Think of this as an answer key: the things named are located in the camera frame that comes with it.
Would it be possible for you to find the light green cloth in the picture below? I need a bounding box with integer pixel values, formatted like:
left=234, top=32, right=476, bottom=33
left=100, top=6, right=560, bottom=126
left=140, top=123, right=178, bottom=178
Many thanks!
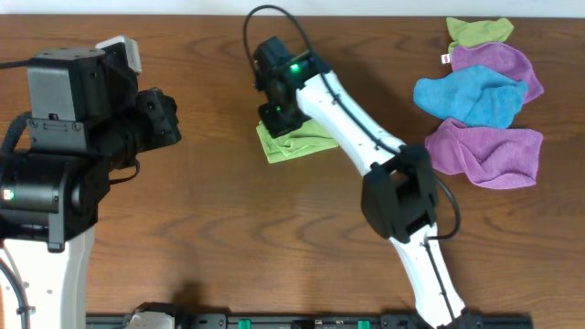
left=256, top=120, right=338, bottom=164

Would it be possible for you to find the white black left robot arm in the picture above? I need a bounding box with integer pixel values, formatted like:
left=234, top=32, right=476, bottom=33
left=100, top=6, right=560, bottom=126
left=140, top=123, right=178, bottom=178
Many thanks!
left=1, top=37, right=181, bottom=328

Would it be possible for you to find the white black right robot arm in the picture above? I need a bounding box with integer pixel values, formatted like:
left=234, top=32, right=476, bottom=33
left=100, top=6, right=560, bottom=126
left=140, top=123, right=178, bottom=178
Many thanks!
left=252, top=37, right=465, bottom=328

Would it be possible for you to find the blue cloth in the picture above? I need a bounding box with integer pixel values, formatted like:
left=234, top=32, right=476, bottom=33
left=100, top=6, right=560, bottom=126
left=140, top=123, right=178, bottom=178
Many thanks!
left=413, top=65, right=528, bottom=129

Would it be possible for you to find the small green cloth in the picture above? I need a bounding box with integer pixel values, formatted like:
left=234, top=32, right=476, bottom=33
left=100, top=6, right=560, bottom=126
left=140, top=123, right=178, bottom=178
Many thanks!
left=446, top=17, right=514, bottom=54

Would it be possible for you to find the lower purple cloth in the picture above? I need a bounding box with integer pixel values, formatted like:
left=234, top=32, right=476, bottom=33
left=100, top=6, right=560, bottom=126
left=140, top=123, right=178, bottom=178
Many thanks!
left=424, top=119, right=544, bottom=190

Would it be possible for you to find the purple cloth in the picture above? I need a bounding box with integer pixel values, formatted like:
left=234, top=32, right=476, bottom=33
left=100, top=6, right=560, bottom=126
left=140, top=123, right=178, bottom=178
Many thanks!
left=424, top=119, right=544, bottom=190
left=441, top=42, right=544, bottom=103

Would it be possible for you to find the upper purple cloth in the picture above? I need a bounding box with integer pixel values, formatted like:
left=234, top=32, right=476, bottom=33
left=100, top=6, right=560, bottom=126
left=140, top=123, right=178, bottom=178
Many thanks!
left=441, top=42, right=544, bottom=103

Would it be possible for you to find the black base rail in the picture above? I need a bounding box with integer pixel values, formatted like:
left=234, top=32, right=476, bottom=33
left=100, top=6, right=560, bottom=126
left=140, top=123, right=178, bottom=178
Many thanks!
left=85, top=301, right=535, bottom=329

